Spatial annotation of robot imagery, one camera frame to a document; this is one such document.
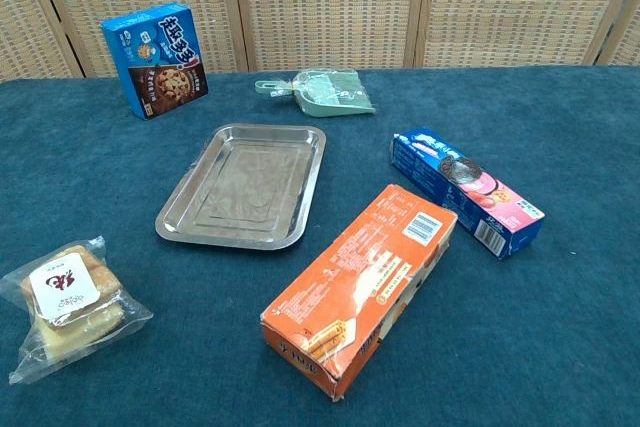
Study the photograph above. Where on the stainless steel tray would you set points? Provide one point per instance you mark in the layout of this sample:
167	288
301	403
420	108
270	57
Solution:
245	187

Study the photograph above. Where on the pastry package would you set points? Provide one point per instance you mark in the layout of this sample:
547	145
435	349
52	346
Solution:
70	302

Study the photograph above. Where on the green dustpan and brush set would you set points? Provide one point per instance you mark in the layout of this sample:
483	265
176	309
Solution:
325	92

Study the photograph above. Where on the orange snack box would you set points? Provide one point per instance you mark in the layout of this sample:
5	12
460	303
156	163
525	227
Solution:
360	292

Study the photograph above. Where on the blue pink sandwich cookie box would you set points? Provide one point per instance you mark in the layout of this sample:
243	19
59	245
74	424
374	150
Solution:
465	192

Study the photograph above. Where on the woven folding screen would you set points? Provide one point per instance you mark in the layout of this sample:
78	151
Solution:
320	7

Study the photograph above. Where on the blue table cloth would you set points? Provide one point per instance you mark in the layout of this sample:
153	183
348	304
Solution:
200	347

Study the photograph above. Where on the blue chocolate chip cookie box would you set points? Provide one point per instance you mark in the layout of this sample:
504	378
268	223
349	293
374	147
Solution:
155	59

